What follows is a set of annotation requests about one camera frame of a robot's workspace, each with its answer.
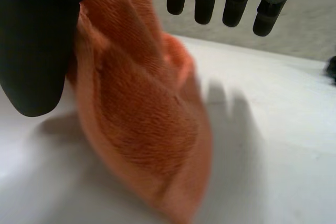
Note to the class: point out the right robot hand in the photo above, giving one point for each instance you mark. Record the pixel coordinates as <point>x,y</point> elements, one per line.
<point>34,51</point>

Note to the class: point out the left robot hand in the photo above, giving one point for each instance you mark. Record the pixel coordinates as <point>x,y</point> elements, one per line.
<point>331,68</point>

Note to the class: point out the coral towel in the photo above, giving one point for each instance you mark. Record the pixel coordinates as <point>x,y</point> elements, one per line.
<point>136,98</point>

